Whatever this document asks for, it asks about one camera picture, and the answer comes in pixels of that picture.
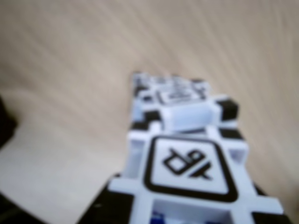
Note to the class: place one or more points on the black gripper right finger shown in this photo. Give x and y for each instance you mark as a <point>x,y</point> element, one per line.
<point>259,191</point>

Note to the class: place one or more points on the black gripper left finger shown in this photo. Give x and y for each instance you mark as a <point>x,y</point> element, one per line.
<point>98,210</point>

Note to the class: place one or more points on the white cube crossed-letters print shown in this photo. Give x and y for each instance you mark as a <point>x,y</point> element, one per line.
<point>191,163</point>

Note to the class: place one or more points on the white cube hexagon print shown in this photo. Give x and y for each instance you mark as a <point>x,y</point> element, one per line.
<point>187,116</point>

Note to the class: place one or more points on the white cube interlocked-diamond print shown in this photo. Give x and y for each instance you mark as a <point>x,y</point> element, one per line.
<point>163,79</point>

